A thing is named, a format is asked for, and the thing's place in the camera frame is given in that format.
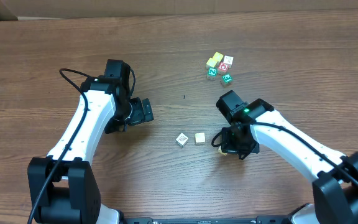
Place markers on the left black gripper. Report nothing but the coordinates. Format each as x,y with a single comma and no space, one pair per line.
146,110

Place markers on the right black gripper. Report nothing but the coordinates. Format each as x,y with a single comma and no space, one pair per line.
239,147

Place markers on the yellow top wooden block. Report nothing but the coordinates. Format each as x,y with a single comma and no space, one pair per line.
200,138

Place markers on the white block with blue side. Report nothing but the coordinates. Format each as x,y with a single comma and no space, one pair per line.
182,140

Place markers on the white block with feather picture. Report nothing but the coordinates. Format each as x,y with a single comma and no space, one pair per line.
221,152

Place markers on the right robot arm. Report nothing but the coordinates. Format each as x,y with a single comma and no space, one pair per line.
332,174

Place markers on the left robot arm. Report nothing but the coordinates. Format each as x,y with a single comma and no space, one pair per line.
62,185

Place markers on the green E block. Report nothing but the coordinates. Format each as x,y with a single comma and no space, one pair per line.
226,80

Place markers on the green Z block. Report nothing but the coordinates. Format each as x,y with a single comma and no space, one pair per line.
211,74

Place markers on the red letter block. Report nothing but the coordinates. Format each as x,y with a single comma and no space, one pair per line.
222,68

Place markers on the white block with letters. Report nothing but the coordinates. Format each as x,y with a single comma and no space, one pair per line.
228,60

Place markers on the yellow block front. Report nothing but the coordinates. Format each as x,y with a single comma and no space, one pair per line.
211,63

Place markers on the yellow block rear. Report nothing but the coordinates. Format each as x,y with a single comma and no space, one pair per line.
218,57

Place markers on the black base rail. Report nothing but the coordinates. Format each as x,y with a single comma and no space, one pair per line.
270,219

